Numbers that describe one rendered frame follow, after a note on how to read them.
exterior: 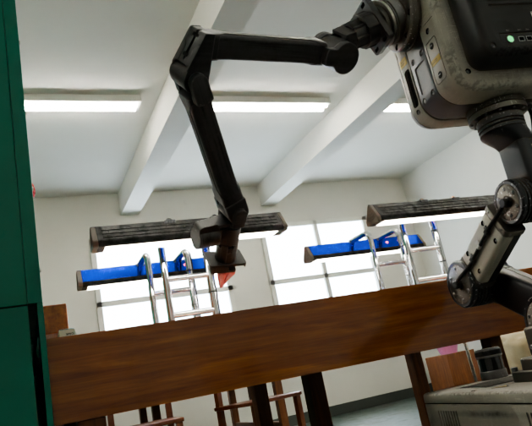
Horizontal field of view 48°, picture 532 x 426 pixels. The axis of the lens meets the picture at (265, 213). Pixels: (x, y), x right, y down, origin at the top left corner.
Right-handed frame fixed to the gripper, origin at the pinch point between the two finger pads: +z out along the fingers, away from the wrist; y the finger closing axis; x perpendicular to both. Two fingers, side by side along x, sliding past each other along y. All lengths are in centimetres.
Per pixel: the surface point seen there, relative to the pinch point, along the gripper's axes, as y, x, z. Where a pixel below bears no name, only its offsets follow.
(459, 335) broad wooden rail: -64, 28, 5
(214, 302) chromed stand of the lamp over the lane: -8.4, -22.4, 26.1
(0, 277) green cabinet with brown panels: 55, 8, -15
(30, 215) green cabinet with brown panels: 48, -2, -24
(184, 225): 2.7, -28.7, -1.2
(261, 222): -22.6, -27.0, -1.3
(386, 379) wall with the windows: -377, -295, 434
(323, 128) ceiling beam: -247, -372, 119
